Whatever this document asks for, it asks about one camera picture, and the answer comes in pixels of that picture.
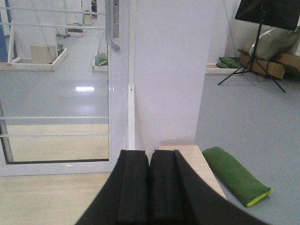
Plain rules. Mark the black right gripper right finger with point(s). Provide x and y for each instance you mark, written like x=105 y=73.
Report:
x=178 y=196

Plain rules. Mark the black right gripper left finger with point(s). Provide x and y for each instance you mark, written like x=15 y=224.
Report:
x=124 y=198

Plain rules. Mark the white sliding glass door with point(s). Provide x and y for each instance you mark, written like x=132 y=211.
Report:
x=72 y=120

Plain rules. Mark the grey metal door handle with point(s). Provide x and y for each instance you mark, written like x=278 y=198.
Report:
x=112 y=23

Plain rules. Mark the green sandbag near platform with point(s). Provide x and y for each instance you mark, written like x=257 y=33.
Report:
x=248 y=189

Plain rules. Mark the green sandbag by panel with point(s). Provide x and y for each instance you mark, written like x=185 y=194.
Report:
x=101 y=59

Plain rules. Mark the light wooden box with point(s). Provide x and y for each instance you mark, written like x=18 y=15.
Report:
x=43 y=54

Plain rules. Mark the brown cardboard box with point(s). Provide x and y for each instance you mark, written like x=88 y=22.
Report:
x=282 y=66

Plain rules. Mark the olive green cushion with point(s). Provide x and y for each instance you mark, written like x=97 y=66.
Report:
x=274 y=41

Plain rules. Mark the blue partition panel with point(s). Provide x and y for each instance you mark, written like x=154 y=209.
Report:
x=5 y=17

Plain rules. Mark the white door frame post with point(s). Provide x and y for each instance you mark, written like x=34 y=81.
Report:
x=131 y=78

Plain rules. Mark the green sandbags by wall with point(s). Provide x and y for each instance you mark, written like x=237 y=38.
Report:
x=227 y=62

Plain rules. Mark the white wooden base frame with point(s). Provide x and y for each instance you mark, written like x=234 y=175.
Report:
x=21 y=64

